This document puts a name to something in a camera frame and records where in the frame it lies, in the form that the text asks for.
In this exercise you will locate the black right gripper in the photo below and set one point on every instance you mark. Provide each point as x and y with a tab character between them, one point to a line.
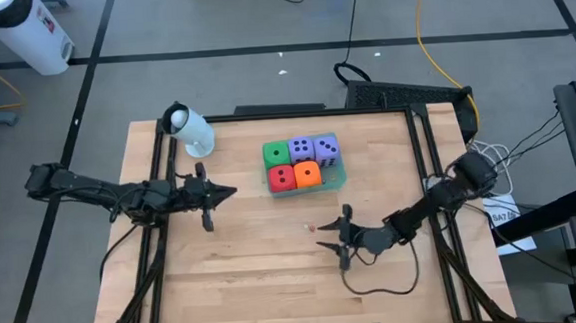
373	239

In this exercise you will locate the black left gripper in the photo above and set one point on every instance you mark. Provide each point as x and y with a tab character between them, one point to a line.
190	195

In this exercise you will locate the teal translucent plastic tray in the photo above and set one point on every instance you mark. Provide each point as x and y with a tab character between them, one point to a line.
337	183

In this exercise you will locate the red foam die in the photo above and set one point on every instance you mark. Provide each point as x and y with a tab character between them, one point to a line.
282	178

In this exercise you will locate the green foam die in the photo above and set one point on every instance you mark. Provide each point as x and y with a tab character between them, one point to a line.
276	154

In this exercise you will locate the orange foam die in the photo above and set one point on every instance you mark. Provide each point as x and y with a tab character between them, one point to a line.
308	174

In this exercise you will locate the purple foam die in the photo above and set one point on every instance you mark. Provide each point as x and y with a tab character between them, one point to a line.
326	149
301	149

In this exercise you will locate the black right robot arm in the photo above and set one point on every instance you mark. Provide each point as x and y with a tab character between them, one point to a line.
445	194

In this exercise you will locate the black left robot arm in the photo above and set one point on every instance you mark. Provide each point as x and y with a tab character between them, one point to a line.
94	191

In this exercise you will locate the white paper label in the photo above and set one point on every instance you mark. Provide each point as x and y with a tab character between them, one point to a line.
504	216

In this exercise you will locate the black desk beam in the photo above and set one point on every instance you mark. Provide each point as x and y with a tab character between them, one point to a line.
547	216

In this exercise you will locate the white cylindrical bin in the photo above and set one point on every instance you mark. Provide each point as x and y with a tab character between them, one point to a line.
30	37

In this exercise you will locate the black aluminium frame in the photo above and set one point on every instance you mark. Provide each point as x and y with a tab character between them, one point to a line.
285	115

